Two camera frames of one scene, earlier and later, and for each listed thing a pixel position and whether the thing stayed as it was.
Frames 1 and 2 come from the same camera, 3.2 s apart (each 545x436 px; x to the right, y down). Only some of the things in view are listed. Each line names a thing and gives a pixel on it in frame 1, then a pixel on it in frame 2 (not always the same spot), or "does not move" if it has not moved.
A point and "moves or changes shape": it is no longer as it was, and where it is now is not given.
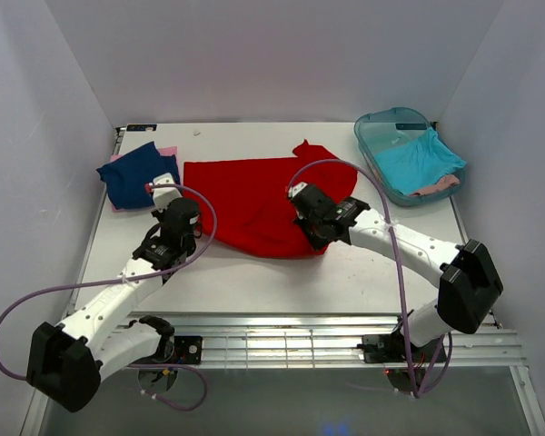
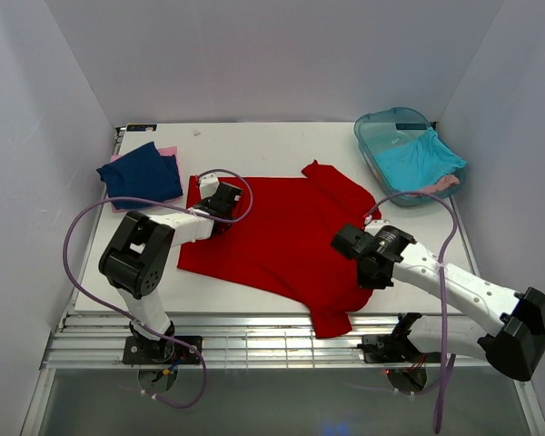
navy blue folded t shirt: [126, 177] does not move
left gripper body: [164, 211] to [230, 200]
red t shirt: [255, 207] moves or changes shape
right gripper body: [302, 225] to [345, 238]
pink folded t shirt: [165, 152] does not move
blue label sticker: [141, 127] does not move
